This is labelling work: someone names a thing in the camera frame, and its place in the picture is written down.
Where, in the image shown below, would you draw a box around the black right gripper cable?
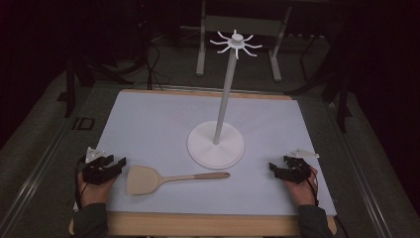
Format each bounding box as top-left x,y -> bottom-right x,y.
306,170 -> 351,238

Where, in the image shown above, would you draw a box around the white hook stand rack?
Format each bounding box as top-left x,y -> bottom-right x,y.
186,29 -> 263,171

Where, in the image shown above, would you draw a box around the person's left hand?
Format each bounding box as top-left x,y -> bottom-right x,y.
77,172 -> 120,207

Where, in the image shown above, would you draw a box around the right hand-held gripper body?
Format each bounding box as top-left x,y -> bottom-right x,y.
276,148 -> 321,185

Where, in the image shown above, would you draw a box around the person's right hand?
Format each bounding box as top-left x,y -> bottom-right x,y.
283,165 -> 319,208

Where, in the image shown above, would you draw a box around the pale blue table mat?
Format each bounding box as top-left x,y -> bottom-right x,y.
72,90 -> 338,218

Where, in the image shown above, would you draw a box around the black tripod stand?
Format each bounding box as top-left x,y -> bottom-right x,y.
56,43 -> 153,119

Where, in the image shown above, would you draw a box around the black stand legs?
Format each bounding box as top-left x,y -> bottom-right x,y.
284,33 -> 354,135

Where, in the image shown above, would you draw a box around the beige spatula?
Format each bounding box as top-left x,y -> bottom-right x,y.
126,165 -> 231,197

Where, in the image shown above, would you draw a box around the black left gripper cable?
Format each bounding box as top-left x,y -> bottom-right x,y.
73,156 -> 89,210

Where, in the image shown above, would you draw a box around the grey metal stand frame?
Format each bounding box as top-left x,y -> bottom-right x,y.
195,0 -> 294,83

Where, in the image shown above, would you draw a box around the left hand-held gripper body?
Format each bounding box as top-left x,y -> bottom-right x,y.
81,147 -> 121,185

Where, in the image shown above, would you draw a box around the black floor cable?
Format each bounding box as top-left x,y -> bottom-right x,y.
145,41 -> 172,91

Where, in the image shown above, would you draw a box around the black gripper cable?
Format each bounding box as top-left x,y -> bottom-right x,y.
306,170 -> 351,238
73,156 -> 89,210

